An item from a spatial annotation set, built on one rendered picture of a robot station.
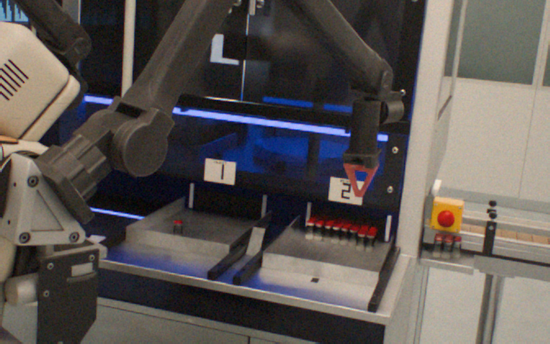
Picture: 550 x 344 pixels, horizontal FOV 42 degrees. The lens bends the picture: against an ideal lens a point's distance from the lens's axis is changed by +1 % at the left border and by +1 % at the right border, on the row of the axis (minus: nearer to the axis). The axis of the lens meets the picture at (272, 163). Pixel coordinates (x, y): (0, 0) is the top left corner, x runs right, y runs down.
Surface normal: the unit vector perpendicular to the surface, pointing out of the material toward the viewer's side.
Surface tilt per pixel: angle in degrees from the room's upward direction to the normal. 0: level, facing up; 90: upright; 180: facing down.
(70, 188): 90
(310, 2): 96
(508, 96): 90
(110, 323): 90
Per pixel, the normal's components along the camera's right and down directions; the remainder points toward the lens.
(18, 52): 0.64, 0.12
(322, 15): 0.70, 0.30
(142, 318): -0.29, 0.17
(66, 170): 0.32, -0.31
